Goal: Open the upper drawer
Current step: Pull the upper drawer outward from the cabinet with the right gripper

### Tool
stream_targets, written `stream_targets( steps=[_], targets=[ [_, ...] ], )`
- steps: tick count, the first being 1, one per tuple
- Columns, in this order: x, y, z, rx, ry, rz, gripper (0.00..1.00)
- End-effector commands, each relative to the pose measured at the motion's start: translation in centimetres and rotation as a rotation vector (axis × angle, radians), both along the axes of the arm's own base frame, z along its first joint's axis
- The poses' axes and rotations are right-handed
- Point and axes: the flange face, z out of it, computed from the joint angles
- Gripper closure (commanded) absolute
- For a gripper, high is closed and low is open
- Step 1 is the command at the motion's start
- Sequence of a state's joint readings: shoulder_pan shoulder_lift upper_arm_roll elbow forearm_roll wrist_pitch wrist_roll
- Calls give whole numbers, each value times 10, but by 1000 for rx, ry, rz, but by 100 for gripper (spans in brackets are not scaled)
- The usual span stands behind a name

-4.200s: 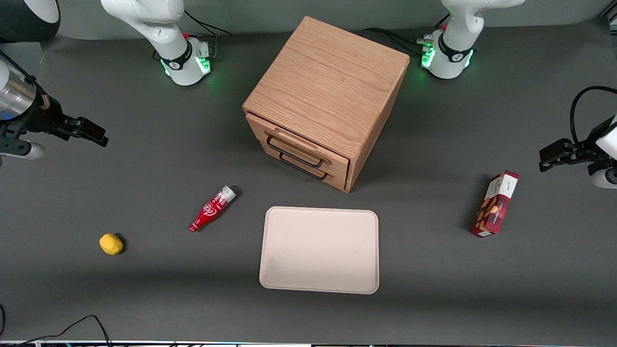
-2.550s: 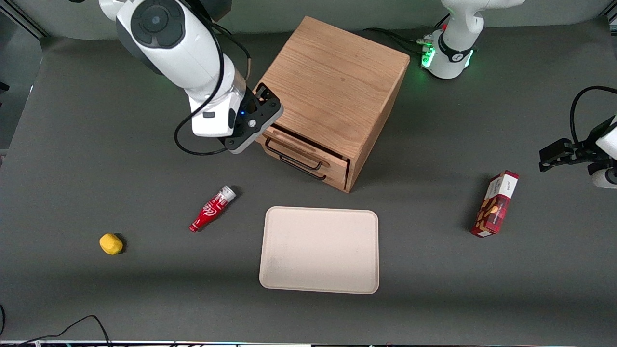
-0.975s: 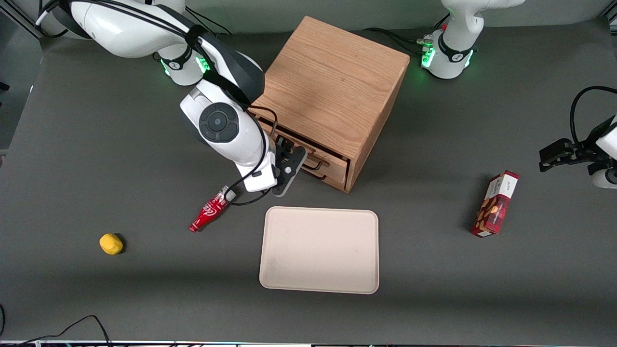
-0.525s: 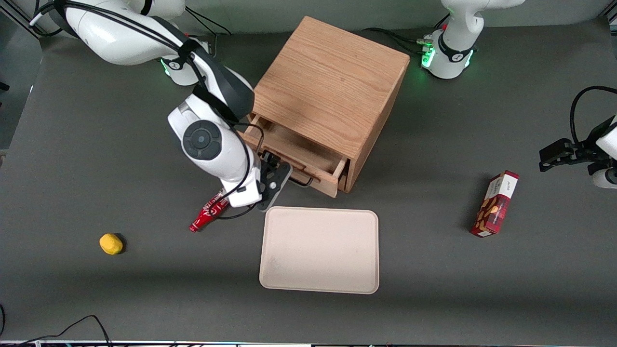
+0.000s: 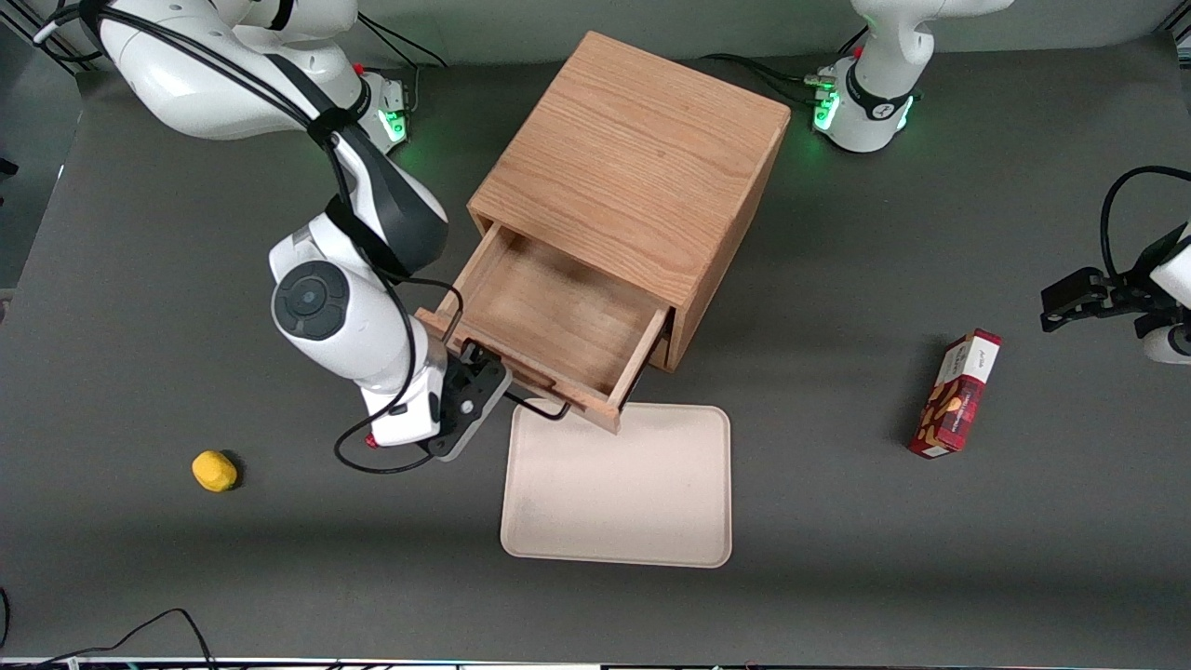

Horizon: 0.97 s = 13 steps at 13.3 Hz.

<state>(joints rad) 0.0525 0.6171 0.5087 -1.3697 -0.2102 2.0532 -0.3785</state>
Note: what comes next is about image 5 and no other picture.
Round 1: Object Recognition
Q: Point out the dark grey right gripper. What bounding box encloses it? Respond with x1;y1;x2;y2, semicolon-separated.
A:
430;346;511;462

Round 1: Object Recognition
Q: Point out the black drawer handle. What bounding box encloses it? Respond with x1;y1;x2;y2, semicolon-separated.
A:
462;341;571;422

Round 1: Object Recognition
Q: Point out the wooden drawer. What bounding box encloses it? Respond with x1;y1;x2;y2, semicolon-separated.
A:
414;221;673;435

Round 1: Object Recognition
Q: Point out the black cable at table edge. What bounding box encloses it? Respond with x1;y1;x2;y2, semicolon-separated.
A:
0;586;220;670

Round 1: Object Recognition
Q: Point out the yellow lemon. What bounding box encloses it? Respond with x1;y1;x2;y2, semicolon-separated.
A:
192;450;239;493

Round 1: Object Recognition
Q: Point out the red cookie box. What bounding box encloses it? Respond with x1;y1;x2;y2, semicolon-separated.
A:
908;328;1003;459

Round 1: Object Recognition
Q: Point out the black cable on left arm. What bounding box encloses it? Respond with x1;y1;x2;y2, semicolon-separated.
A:
1100;166;1191;280

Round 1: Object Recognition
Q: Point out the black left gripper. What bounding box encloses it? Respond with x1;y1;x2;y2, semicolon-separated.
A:
1040;251;1166;334

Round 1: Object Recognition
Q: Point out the beige plastic tray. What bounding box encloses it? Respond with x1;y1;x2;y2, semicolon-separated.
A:
500;402;733;569

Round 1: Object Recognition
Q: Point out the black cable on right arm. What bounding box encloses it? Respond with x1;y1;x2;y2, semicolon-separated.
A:
34;0;466;476

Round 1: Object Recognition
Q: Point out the black cable at arm base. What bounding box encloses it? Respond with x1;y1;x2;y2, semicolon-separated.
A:
698;28;871;108
356;11;449;68

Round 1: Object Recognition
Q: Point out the wooden drawer cabinet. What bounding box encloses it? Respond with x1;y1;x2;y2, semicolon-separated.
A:
467;31;792;373

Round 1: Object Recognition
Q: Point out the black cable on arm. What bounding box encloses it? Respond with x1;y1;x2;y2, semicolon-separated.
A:
34;0;466;476
1100;166;1191;280

